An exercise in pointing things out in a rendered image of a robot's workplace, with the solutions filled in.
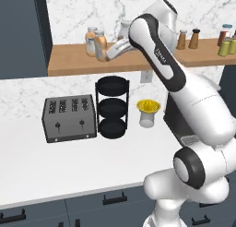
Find white wall outlet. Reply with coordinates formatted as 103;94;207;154
140;69;154;84

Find brown shaker with black cap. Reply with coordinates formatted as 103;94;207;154
187;28;202;51

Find yellow and white juicer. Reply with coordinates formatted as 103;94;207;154
136;99;162;129

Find tall glass jar orange contents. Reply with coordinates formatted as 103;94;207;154
93;30;109;63

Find grey four-slot toaster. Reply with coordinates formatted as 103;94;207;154
41;93;98;144

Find dark blue drawer front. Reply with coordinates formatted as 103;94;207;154
65;185;159;227
179;170;236;227
0;198;68;227

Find small clear glass jar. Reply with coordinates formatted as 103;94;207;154
85;38;97;58

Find glass jar with orange contents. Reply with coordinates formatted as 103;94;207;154
85;26;99;42

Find black three-tier stand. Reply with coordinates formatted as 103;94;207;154
94;75;131;140

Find red condiment bottle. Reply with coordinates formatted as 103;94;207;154
217;23;233;47

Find yellow-green condiment bottle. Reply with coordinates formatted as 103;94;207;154
228;35;236;56
218;37;231;58

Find wooden wall shelf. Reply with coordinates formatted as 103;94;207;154
47;37;236;78

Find black drawer handle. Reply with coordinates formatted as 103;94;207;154
101;191;128;207
198;201;217;209
191;214;212;227
0;208;27;224

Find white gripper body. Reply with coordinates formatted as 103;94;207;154
104;39;132;62

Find dark blue tall cabinet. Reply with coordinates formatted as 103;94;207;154
0;0;53;80

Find dark blue side cabinet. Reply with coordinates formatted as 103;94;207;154
218;64;236;98

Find brown shaker with silver cap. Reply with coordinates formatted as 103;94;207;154
175;29;188;51

